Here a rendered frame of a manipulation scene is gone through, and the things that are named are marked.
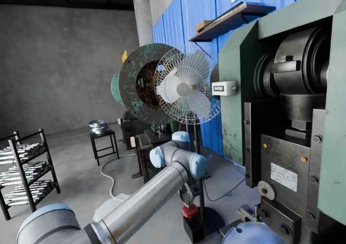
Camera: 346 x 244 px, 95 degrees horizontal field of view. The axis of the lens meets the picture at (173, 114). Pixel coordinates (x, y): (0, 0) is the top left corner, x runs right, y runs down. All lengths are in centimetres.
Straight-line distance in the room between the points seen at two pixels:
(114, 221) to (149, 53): 144
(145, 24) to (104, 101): 325
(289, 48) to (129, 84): 134
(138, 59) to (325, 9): 138
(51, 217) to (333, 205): 60
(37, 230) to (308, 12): 76
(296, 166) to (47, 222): 61
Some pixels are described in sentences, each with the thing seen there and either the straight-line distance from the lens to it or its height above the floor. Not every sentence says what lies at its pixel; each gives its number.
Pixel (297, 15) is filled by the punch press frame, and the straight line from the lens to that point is 51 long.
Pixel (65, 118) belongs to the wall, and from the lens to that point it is 711.
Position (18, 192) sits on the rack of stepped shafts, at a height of 28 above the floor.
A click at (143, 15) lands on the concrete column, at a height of 343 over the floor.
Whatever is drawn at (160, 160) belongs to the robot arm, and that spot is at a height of 108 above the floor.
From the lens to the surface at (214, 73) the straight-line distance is 68.
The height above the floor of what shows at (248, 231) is 78.
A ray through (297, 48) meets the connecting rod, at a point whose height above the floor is 139.
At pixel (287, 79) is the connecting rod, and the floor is 133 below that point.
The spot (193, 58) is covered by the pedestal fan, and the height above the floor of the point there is 149.
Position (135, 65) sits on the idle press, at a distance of 162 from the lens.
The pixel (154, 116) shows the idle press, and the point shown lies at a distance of 166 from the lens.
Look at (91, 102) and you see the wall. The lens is 691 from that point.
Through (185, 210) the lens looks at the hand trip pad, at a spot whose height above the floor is 76.
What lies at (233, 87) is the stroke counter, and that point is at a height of 132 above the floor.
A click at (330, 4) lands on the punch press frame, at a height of 147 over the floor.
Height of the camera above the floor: 135
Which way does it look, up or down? 11 degrees down
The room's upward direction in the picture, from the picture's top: 6 degrees counter-clockwise
